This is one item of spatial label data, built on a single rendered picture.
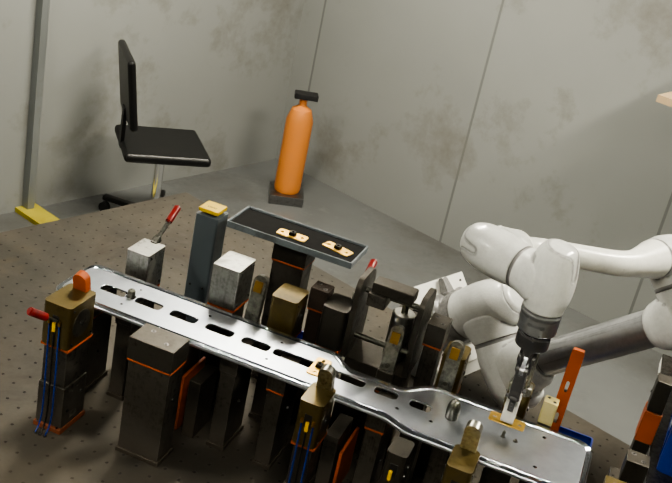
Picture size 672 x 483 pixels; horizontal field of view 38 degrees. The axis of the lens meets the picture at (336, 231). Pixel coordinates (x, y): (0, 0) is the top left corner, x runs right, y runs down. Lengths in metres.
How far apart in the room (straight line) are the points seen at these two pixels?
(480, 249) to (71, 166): 3.56
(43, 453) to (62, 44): 2.99
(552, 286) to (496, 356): 0.84
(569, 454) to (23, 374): 1.43
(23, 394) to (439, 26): 3.64
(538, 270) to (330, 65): 4.20
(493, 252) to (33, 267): 1.68
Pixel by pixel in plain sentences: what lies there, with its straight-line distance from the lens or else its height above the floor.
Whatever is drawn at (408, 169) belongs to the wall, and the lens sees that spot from 5.89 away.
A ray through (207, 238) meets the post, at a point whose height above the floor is 1.08.
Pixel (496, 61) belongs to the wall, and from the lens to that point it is 5.48.
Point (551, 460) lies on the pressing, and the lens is 2.34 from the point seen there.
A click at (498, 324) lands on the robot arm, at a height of 0.97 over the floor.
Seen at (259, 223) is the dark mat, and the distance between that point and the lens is 2.71.
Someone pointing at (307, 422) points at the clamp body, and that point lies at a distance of 2.22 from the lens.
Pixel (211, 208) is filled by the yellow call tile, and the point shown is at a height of 1.16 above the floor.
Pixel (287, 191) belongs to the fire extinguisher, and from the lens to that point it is 5.87.
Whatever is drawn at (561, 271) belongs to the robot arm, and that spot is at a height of 1.46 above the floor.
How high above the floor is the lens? 2.26
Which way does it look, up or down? 24 degrees down
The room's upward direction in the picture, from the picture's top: 12 degrees clockwise
